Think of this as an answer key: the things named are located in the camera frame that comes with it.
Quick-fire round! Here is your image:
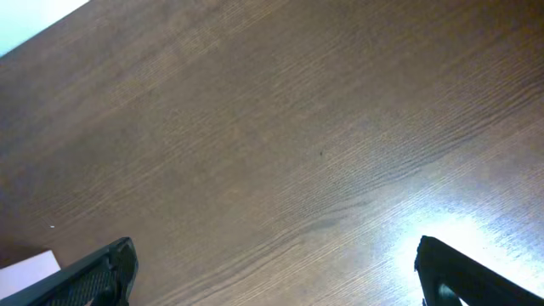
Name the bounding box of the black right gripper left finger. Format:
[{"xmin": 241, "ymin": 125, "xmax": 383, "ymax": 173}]
[{"xmin": 1, "ymin": 237, "xmax": 139, "ymax": 306}]

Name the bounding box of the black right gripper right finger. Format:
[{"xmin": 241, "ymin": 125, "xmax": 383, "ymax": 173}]
[{"xmin": 414, "ymin": 235, "xmax": 543, "ymax": 306}]

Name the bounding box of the white cardboard box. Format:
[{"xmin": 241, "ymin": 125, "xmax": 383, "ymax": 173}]
[{"xmin": 0, "ymin": 251, "xmax": 60, "ymax": 299}]

